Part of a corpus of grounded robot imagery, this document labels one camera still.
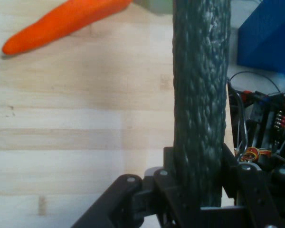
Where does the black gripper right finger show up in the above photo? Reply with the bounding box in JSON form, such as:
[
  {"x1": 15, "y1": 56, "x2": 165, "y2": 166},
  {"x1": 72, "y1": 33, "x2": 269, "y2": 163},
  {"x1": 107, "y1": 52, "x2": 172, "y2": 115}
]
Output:
[{"x1": 220, "y1": 142, "x2": 285, "y2": 228}]

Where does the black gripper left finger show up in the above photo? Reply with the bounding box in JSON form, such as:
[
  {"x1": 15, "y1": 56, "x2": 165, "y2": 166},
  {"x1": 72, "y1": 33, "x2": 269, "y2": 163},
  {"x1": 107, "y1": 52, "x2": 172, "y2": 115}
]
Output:
[{"x1": 71, "y1": 147, "x2": 200, "y2": 228}]

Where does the dark green toy cucumber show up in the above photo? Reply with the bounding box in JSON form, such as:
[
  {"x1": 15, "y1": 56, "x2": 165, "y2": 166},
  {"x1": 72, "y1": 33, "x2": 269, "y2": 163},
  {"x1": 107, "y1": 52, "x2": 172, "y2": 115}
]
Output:
[{"x1": 171, "y1": 0, "x2": 231, "y2": 209}]

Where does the black electronics assembly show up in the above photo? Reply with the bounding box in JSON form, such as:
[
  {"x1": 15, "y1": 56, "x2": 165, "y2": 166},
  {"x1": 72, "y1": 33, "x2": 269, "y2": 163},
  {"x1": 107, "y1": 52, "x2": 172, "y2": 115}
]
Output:
[{"x1": 228, "y1": 71, "x2": 285, "y2": 171}]

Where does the wooden cutting board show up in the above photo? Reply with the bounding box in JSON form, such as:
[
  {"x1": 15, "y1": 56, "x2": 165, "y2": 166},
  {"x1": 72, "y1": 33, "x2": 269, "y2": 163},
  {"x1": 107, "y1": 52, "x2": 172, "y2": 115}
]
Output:
[{"x1": 0, "y1": 0, "x2": 236, "y2": 228}]

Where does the blue plastic box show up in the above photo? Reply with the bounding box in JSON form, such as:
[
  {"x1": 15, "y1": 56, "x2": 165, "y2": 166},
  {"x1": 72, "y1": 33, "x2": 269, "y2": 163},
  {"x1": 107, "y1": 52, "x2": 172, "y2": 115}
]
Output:
[{"x1": 237, "y1": 0, "x2": 285, "y2": 76}]

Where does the orange toy carrot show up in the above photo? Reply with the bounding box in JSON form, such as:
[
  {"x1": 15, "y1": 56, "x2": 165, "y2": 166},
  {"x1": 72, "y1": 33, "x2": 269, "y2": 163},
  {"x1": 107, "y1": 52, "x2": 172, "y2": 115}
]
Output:
[{"x1": 1, "y1": 0, "x2": 133, "y2": 56}]

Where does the coloured wire bundle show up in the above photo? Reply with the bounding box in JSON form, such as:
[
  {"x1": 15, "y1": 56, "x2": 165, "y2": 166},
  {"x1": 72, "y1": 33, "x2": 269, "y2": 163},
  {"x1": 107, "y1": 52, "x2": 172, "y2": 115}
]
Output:
[{"x1": 236, "y1": 146, "x2": 273, "y2": 163}]

